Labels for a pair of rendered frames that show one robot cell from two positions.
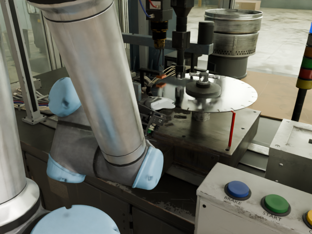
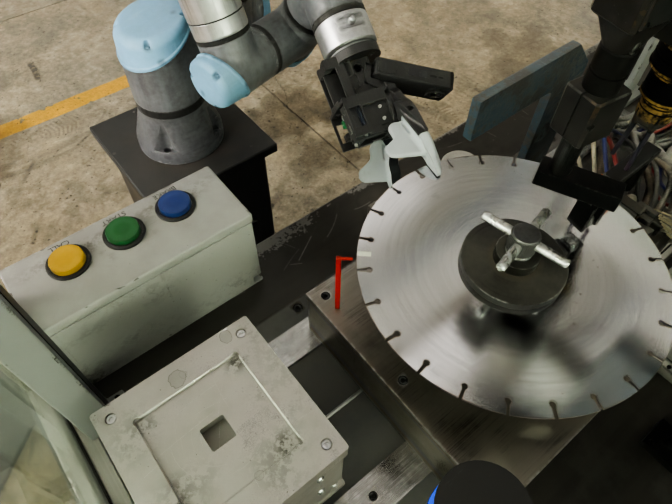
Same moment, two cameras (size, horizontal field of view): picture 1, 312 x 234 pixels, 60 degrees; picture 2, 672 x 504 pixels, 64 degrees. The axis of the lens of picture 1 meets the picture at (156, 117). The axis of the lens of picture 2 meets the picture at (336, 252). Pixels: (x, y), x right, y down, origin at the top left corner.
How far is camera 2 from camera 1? 91 cm
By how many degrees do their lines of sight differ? 78
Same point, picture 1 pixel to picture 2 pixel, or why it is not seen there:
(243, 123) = (430, 401)
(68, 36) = not seen: outside the picture
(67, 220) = (166, 13)
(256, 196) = (153, 222)
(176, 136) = not seen: hidden behind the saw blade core
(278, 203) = (117, 227)
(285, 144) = (237, 352)
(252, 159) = (363, 431)
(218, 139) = not seen: hidden behind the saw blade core
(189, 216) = (266, 247)
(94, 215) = (163, 29)
